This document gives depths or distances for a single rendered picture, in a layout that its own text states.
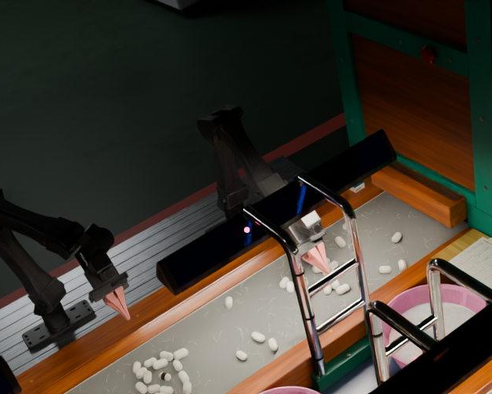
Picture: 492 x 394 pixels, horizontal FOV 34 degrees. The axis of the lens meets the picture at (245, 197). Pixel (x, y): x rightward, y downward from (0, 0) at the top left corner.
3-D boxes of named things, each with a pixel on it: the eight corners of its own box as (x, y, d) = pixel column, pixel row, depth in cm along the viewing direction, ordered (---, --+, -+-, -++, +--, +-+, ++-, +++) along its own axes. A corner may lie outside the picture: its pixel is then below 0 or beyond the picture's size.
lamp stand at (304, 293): (272, 349, 201) (233, 208, 175) (335, 306, 208) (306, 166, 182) (320, 392, 187) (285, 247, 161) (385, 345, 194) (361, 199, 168)
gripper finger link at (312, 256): (347, 260, 204) (325, 230, 206) (325, 274, 202) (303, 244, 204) (339, 267, 211) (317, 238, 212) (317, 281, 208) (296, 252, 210)
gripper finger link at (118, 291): (138, 311, 192) (117, 278, 193) (112, 327, 189) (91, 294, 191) (136, 316, 198) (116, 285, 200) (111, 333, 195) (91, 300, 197)
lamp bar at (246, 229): (156, 279, 174) (147, 254, 170) (375, 148, 196) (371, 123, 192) (175, 298, 168) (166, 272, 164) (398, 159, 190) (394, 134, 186)
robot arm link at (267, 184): (294, 189, 209) (231, 92, 213) (266, 205, 206) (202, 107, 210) (281, 202, 220) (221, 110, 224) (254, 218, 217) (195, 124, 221)
